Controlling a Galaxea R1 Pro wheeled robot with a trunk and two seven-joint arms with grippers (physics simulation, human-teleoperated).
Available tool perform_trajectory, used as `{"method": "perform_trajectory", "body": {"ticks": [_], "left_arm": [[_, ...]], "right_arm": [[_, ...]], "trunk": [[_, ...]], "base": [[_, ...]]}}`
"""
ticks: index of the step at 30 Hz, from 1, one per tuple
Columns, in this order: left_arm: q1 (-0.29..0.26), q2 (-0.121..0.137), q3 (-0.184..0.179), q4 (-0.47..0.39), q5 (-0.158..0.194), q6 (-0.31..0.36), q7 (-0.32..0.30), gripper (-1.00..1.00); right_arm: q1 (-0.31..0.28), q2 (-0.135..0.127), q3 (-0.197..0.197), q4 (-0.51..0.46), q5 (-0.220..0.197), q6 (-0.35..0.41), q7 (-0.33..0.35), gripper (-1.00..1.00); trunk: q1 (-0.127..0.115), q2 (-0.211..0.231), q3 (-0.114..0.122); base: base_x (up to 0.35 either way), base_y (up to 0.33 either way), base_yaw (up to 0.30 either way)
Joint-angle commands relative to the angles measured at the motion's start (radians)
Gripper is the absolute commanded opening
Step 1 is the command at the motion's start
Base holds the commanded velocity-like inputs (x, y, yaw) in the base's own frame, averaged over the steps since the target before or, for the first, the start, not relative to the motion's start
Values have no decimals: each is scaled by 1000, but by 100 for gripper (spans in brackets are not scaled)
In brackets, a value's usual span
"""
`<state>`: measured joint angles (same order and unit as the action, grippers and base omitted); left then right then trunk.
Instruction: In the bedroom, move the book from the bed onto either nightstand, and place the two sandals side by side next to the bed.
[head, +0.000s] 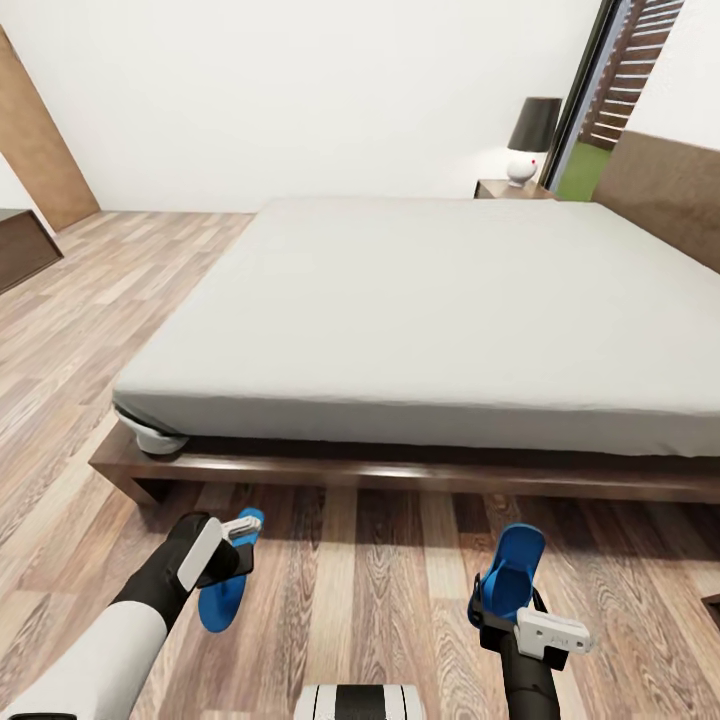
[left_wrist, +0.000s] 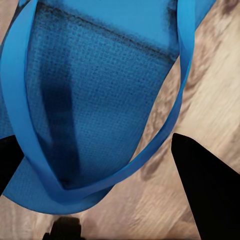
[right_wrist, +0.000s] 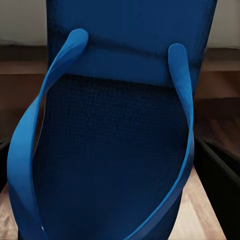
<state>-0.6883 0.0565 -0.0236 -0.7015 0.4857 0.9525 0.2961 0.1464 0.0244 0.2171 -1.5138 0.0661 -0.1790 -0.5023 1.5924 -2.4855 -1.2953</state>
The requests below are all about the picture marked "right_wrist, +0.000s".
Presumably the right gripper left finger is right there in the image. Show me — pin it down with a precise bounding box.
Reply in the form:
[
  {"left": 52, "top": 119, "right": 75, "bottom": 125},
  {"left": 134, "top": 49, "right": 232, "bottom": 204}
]
[{"left": 0, "top": 135, "right": 13, "bottom": 193}]

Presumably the sandal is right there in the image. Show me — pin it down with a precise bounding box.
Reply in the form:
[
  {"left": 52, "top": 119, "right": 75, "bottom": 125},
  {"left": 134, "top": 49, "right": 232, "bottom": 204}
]
[{"left": 7, "top": 0, "right": 218, "bottom": 240}]

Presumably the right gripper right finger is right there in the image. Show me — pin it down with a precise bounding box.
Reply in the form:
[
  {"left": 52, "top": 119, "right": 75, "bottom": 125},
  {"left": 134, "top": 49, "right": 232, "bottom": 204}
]
[{"left": 193, "top": 133, "right": 240, "bottom": 240}]

